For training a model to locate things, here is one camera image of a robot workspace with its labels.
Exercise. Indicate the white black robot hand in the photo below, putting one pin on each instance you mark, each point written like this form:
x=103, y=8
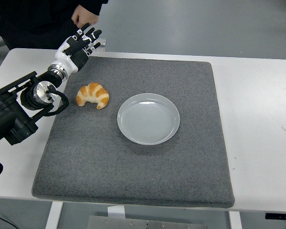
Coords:
x=63, y=56

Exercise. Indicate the golden croissant bread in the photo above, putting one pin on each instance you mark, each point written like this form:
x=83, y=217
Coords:
x=95, y=91

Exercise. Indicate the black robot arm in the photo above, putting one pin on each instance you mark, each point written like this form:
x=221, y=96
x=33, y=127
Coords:
x=4, y=119

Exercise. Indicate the round white plate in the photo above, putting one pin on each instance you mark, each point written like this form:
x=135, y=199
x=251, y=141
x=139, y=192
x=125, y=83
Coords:
x=147, y=119

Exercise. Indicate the grey metal plate with screws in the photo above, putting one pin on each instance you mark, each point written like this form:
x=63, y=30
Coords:
x=145, y=224

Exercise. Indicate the small clear plastic box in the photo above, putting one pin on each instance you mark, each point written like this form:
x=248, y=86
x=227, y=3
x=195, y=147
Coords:
x=101, y=49
x=102, y=42

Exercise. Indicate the person's hand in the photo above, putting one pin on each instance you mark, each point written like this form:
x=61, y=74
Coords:
x=82, y=14

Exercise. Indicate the person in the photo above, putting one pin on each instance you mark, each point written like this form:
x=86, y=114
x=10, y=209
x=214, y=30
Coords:
x=26, y=19

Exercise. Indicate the grey felt mat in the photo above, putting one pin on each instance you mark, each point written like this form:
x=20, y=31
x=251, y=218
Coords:
x=109, y=167

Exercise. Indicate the white table leg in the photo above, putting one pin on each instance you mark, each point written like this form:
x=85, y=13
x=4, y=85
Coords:
x=53, y=215
x=235, y=220

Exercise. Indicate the black control panel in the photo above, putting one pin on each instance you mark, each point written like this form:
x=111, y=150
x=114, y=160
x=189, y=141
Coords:
x=280, y=216

